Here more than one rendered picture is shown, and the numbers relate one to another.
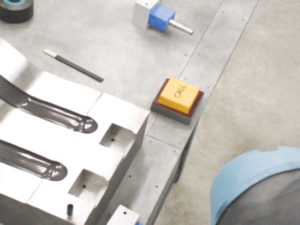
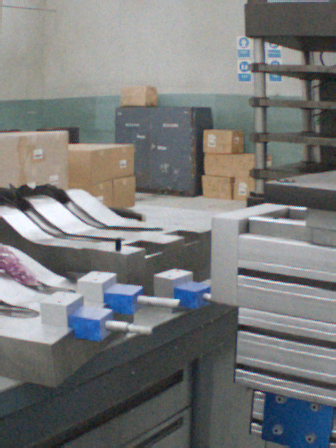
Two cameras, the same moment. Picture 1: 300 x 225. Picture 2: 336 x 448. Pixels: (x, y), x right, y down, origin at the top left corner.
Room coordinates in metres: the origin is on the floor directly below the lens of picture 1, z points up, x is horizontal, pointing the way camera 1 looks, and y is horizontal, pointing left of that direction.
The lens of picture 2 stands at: (-0.42, -0.32, 1.10)
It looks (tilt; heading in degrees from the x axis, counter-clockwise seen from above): 10 degrees down; 19
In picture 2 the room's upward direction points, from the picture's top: straight up
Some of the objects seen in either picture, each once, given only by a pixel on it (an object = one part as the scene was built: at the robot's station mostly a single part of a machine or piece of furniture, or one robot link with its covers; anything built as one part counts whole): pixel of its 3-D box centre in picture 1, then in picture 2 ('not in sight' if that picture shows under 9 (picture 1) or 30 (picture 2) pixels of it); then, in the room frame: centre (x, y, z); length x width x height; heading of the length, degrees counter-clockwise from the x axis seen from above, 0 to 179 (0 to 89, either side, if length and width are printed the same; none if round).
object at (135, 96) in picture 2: not in sight; (139, 96); (7.61, 2.77, 1.26); 0.42 x 0.33 x 0.29; 74
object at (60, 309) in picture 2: not in sight; (99, 324); (0.24, -0.02, 0.86); 0.13 x 0.05 x 0.05; 91
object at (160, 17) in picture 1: (165, 19); not in sight; (1.04, -0.05, 0.83); 0.13 x 0.05 x 0.05; 66
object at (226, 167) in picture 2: not in sight; (238, 164); (7.33, 1.38, 0.42); 0.86 x 0.33 x 0.83; 74
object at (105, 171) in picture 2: not in sight; (61, 185); (5.14, 2.62, 0.37); 1.20 x 0.82 x 0.74; 82
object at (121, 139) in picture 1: (116, 145); (180, 244); (0.63, 0.01, 0.87); 0.05 x 0.05 x 0.04; 74
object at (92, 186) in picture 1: (87, 193); (142, 255); (0.53, 0.04, 0.87); 0.05 x 0.05 x 0.04; 74
